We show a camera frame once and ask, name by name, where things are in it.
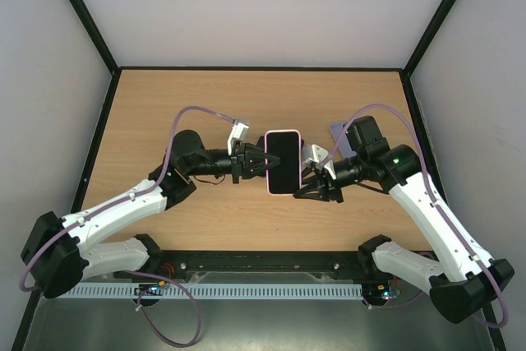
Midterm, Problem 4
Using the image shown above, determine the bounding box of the grey slotted cable duct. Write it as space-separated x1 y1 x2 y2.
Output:
62 283 362 301

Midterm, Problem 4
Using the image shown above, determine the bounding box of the lilac phone case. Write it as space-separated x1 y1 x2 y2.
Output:
330 121 357 158

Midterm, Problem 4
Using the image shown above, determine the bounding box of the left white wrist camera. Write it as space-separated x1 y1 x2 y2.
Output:
227 118 250 155

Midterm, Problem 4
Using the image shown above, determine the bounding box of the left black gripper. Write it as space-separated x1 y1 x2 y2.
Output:
186 142 279 184

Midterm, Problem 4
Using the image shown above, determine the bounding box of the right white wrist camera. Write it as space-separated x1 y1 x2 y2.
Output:
301 143 336 180

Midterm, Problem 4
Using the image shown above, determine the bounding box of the black phone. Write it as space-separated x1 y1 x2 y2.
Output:
256 136 265 154

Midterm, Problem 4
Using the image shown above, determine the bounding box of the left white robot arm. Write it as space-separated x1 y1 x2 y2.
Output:
21 130 280 298

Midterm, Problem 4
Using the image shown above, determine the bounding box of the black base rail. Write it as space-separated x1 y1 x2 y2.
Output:
160 250 393 283

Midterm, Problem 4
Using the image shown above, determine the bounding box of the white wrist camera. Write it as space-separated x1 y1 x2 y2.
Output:
227 118 250 155
301 143 336 180

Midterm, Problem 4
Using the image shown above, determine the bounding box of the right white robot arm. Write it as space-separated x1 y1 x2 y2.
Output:
294 116 514 323

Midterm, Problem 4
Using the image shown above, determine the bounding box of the black aluminium frame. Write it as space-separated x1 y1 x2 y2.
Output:
10 0 509 351

